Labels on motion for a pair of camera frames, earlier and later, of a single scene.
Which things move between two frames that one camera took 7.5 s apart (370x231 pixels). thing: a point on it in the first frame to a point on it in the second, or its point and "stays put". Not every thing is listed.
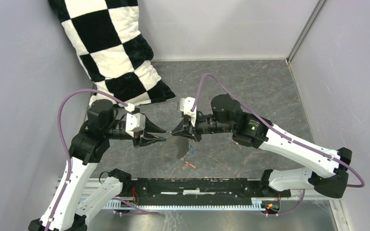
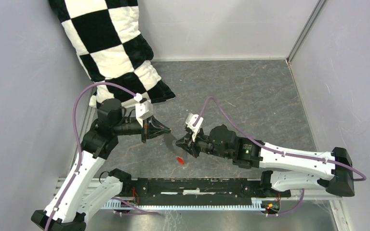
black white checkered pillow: x=108 y=37 stays put
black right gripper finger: x=180 y=127 to x=185 y=138
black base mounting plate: x=200 y=192 stays put
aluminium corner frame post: x=309 y=23 stays put
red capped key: x=190 y=164 to x=180 y=160
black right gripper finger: x=182 y=133 to x=185 y=146
